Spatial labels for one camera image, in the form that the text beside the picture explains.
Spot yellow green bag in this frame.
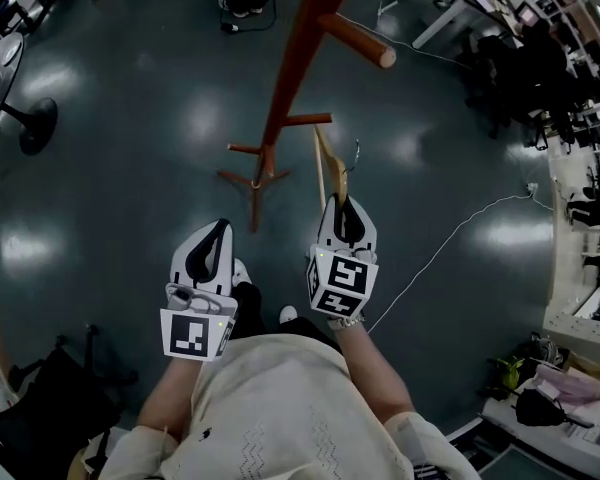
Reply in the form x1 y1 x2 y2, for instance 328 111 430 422
488 354 527 395

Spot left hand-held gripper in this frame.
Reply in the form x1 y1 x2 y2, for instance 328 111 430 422
159 218 239 365

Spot black office chair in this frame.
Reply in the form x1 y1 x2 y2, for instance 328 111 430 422
0 323 140 480

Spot black bag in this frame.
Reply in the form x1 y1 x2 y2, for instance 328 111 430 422
513 387 595 430

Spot red wooden coat rack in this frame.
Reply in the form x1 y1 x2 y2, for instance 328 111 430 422
215 0 398 235

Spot person's cream knit top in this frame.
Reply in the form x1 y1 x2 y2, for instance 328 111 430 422
96 332 482 480

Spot person's left forearm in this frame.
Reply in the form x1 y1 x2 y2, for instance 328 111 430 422
135 354 207 435

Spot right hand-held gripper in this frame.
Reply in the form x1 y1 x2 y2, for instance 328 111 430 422
304 193 381 322

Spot long white power cable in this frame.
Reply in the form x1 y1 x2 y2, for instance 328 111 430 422
366 193 557 335

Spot thin white floor cable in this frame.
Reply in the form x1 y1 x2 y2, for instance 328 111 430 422
373 0 475 71

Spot round black pedestal table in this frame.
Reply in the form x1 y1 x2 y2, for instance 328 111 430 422
0 31 60 158

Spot person's black trousers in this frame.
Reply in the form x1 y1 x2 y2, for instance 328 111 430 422
228 281 345 355

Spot person's right forearm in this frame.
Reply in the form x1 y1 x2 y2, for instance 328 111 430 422
334 324 417 423

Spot silver wristwatch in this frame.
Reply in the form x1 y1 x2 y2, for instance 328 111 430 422
326 314 368 332

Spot wooden hanger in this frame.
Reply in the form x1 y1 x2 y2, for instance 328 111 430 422
311 124 365 220

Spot white office desk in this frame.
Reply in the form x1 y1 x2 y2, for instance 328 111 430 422
391 0 522 50

